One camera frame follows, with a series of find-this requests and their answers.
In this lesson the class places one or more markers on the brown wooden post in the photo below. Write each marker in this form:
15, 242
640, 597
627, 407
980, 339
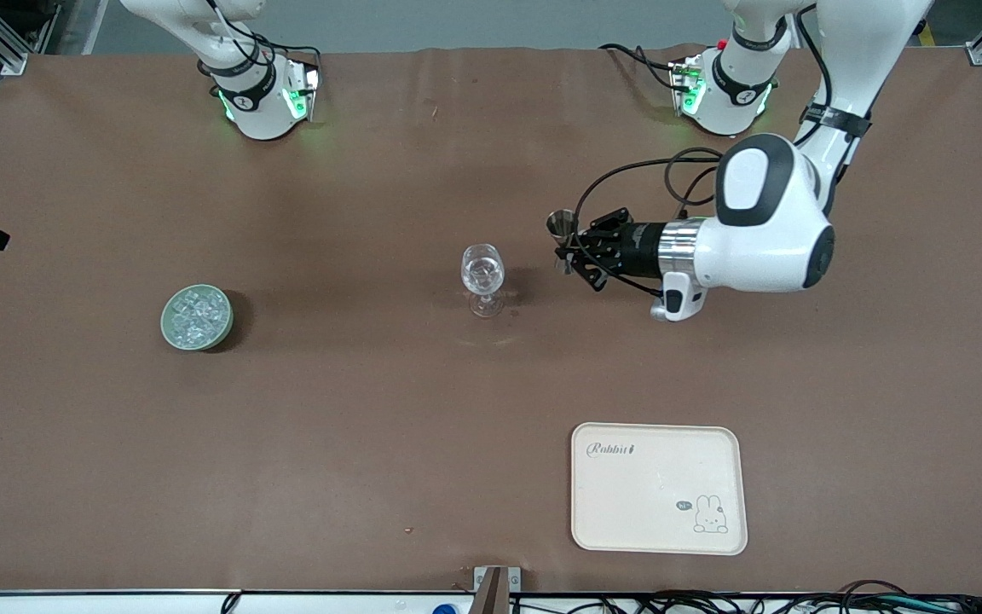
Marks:
493, 597

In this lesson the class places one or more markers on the blue bottle cap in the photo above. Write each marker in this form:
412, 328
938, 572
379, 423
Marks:
446, 610

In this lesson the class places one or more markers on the beige rabbit print tray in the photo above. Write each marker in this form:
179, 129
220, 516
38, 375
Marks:
653, 486

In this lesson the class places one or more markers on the silver metal jigger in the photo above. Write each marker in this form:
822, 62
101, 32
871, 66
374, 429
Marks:
561, 223

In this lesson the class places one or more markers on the grey metal bracket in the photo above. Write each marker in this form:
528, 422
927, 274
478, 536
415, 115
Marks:
479, 576

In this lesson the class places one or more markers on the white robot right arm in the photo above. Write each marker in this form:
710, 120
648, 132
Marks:
261, 111

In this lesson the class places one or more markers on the clear ice cube pile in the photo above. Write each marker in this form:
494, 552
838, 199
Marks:
197, 315

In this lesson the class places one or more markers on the brown table cover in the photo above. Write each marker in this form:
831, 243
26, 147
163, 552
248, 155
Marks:
372, 426

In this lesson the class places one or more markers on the green round bowl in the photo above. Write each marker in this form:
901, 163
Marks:
197, 347

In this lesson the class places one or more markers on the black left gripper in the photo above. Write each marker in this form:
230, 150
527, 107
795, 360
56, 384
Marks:
638, 248

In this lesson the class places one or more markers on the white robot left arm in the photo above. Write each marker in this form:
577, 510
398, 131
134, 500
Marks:
764, 247

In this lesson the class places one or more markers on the clear wine glass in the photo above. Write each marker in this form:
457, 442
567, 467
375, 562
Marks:
482, 273

